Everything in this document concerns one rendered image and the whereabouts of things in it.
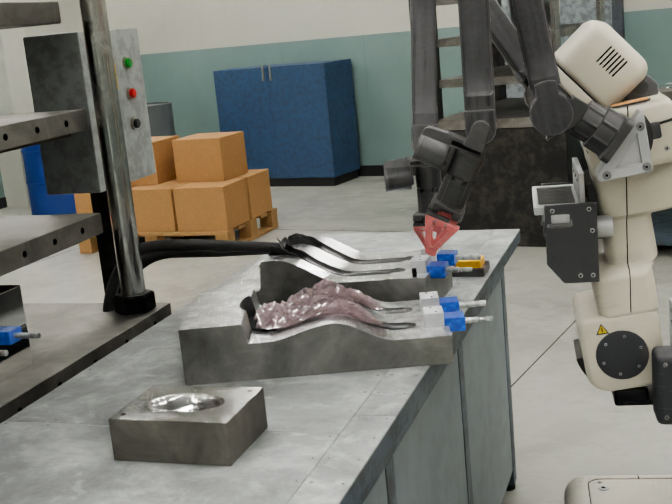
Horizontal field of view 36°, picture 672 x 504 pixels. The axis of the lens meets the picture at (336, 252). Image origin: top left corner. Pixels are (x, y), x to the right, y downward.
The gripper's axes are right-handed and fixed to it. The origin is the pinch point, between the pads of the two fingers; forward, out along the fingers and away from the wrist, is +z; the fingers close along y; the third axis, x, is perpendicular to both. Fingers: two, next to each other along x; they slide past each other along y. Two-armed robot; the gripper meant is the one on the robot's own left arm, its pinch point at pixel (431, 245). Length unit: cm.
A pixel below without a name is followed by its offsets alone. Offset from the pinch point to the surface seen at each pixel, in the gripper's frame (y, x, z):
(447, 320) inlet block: 6.5, 8.1, 10.6
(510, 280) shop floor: -347, 56, 83
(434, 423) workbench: -7.7, 15.2, 36.8
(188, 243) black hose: -52, -55, 36
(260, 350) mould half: 17.5, -22.0, 26.5
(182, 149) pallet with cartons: -491, -171, 120
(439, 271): -20.9, 4.3, 9.5
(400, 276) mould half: -19.0, -3.0, 13.3
